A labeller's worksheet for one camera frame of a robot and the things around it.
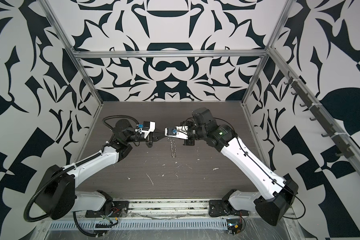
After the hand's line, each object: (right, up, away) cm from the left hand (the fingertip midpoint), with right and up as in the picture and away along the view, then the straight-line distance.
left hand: (171, 130), depth 67 cm
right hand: (+2, 0, +1) cm, 2 cm away
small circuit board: (+29, -45, +4) cm, 54 cm away
